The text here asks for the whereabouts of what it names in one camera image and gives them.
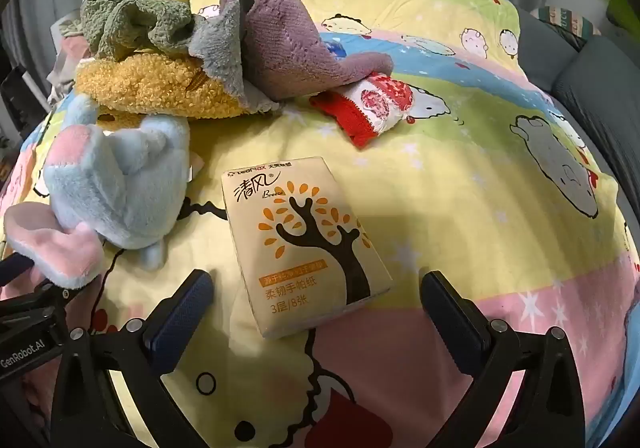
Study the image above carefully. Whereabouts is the pile of clothes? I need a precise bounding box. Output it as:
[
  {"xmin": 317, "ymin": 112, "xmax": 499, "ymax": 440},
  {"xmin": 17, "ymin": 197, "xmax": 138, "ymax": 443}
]
[{"xmin": 47, "ymin": 0, "xmax": 133, "ymax": 104}]

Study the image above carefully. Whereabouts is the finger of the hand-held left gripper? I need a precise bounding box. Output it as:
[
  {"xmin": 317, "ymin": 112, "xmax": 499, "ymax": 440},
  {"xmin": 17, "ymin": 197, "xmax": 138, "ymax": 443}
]
[{"xmin": 0, "ymin": 252, "xmax": 83, "ymax": 324}]

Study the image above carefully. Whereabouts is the red white small pack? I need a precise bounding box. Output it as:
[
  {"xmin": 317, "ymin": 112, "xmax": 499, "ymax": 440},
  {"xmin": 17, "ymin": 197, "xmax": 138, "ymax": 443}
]
[{"xmin": 308, "ymin": 70, "xmax": 417, "ymax": 149}]

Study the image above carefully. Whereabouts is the green fuzzy cloth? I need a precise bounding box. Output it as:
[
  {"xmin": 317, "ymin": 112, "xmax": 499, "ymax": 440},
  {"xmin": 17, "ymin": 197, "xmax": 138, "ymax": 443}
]
[{"xmin": 80, "ymin": 0, "xmax": 198, "ymax": 61}]

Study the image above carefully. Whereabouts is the yellow fuzzy pad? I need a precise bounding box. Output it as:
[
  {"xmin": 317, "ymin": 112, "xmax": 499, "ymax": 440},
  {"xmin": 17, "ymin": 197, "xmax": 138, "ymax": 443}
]
[{"xmin": 75, "ymin": 55, "xmax": 273, "ymax": 121}]

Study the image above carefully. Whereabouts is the beige tissue pack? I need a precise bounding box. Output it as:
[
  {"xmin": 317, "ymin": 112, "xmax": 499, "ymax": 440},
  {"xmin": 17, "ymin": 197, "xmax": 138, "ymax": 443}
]
[{"xmin": 221, "ymin": 156, "xmax": 394, "ymax": 340}]

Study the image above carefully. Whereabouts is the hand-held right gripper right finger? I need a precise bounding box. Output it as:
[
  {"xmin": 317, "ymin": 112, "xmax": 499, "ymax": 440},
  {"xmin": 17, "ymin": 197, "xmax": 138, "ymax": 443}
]
[{"xmin": 415, "ymin": 272, "xmax": 586, "ymax": 448}]

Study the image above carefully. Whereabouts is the patterned pillow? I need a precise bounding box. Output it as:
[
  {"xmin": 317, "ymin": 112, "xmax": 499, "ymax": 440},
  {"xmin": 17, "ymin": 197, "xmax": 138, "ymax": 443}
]
[{"xmin": 530, "ymin": 3, "xmax": 601, "ymax": 51}]

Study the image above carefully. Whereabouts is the blue pink elephant plush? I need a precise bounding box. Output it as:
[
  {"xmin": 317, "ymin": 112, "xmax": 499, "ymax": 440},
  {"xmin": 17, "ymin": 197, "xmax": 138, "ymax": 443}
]
[{"xmin": 2, "ymin": 95, "xmax": 201, "ymax": 286}]

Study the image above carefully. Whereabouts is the purple grey towel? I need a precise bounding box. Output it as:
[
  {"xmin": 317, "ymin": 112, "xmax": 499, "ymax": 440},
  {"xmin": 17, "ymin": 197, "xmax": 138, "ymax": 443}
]
[{"xmin": 189, "ymin": 0, "xmax": 394, "ymax": 114}]

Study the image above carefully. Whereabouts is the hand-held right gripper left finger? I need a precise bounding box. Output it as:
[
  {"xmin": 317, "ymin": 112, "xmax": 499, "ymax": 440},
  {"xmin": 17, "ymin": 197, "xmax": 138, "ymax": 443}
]
[{"xmin": 50, "ymin": 269, "xmax": 221, "ymax": 448}]

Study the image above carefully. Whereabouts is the cartoon printed blanket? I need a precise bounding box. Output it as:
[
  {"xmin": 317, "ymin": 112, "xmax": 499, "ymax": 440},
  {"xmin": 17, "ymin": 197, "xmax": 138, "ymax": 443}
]
[{"xmin": 0, "ymin": 0, "xmax": 640, "ymax": 448}]

